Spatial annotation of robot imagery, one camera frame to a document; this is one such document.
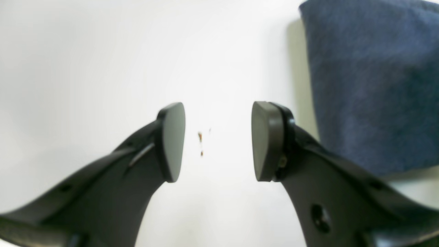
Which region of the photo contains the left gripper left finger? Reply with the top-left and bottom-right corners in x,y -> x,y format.
1,103 -> 186,247

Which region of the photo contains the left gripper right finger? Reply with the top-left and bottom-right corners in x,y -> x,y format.
251,101 -> 439,247

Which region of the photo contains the navy blue T-shirt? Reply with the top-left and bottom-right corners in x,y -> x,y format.
299,0 -> 439,176

